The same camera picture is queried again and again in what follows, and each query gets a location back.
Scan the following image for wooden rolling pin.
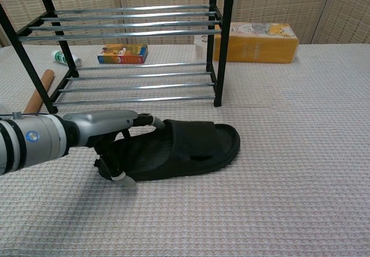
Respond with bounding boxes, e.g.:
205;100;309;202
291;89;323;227
23;69;56;115

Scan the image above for beige woven folding screen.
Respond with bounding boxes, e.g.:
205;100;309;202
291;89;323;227
0;0;370;49

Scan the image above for black metal shoe rack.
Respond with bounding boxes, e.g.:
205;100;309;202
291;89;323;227
0;0;236;115

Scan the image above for white green tube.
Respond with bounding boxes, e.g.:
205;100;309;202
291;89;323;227
51;50;82;67

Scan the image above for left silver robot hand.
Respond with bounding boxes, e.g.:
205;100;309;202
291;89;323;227
62;109;166;188

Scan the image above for black rubber slide sandal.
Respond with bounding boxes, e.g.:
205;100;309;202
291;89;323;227
92;118;241;182

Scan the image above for yellow cat print tissue pack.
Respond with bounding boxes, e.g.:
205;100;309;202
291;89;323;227
213;22;299;65

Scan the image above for white waffle tablecloth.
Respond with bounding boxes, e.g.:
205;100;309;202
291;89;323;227
0;43;370;257

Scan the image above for small white box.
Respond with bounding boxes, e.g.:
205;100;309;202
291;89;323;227
193;33;216;59

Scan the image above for orange blue small carton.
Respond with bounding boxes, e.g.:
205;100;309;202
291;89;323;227
97;43;149;65

